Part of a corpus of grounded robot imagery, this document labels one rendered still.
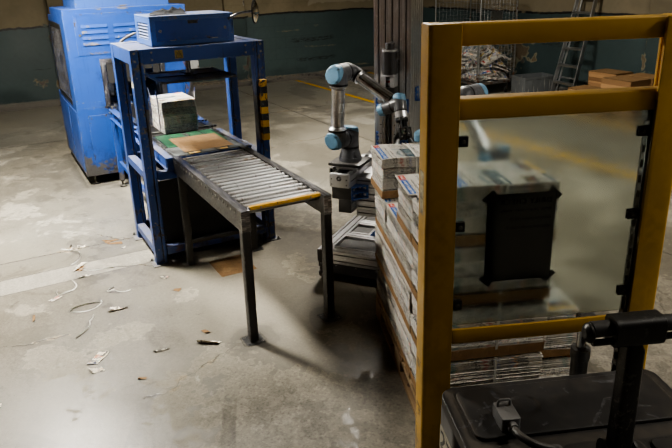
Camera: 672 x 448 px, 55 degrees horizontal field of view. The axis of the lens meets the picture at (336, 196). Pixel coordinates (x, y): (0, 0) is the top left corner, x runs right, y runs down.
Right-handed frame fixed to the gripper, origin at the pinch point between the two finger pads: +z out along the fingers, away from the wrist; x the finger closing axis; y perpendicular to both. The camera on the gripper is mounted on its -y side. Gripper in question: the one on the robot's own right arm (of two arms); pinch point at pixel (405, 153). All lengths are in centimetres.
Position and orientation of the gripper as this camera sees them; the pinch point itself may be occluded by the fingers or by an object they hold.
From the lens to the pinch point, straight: 373.5
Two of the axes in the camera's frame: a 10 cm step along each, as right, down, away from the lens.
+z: 1.0, 9.8, -1.8
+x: 9.9, -0.8, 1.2
